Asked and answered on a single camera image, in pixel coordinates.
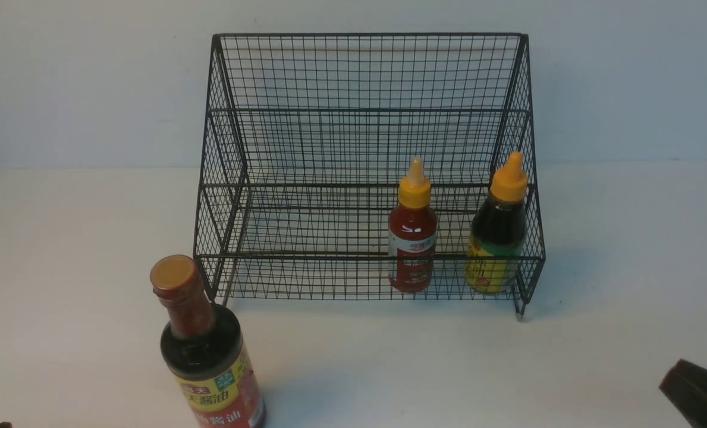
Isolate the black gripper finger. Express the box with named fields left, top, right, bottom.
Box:
left=659, top=358, right=707, bottom=427

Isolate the dark sauce bottle yellow cap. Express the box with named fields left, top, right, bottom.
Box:
left=464, top=151, right=528, bottom=294

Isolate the red chili sauce bottle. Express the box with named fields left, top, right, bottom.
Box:
left=388, top=157, right=438, bottom=294

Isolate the large soy sauce bottle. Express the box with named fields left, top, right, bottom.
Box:
left=150, top=254, right=267, bottom=427

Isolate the black wire mesh shelf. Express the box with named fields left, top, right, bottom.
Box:
left=193, top=32, right=546, bottom=320

